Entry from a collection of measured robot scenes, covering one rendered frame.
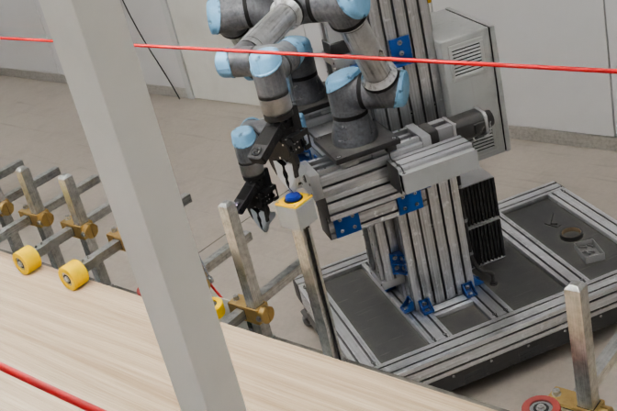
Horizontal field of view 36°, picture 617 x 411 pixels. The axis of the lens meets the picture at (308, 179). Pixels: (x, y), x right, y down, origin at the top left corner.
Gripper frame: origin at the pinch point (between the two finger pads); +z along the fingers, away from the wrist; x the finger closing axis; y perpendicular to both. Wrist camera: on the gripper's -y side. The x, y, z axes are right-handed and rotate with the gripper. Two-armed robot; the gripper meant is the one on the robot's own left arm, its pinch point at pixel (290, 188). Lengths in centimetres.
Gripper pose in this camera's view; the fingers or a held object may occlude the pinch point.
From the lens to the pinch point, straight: 233.8
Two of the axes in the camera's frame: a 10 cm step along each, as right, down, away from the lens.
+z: 2.1, 8.8, 4.2
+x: -7.5, -1.3, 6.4
